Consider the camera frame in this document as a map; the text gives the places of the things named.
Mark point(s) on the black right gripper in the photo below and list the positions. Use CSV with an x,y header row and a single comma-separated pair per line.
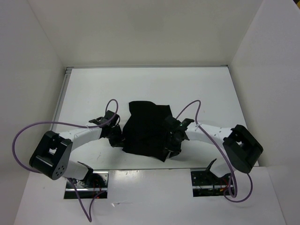
x,y
169,145

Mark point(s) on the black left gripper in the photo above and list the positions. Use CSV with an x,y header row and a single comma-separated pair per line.
x,y
119,139

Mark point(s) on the black skirt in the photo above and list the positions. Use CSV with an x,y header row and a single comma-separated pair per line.
x,y
144,132

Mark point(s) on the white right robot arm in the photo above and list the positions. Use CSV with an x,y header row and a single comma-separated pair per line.
x,y
239,149

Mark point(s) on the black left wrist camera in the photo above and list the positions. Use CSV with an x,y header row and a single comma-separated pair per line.
x,y
111,118

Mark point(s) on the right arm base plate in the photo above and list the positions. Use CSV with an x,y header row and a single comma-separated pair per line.
x,y
205,183

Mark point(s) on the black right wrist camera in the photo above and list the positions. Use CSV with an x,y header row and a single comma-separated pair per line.
x,y
170,123

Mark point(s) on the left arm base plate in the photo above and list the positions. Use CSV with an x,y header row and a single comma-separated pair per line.
x,y
97,187

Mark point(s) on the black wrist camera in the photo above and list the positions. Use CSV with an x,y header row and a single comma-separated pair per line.
x,y
111,118
170,123

